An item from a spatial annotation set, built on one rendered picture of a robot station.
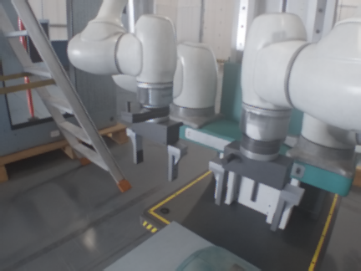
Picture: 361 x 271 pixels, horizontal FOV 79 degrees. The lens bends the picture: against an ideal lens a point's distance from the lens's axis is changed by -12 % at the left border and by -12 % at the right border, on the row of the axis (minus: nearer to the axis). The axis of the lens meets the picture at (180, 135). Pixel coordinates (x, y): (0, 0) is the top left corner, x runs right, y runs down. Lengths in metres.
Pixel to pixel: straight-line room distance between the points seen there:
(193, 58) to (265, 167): 0.47
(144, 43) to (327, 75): 0.38
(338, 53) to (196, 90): 0.57
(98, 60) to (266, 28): 0.39
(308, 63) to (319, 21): 0.52
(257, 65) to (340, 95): 0.14
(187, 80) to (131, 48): 0.31
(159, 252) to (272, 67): 0.36
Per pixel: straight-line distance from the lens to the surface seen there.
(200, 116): 0.85
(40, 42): 1.31
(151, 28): 0.55
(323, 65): 0.33
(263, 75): 0.39
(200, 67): 0.81
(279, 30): 0.40
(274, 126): 0.42
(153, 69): 0.55
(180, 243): 0.49
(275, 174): 0.46
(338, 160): 0.70
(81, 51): 0.64
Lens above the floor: 1.00
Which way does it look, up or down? 22 degrees down
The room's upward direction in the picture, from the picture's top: 3 degrees clockwise
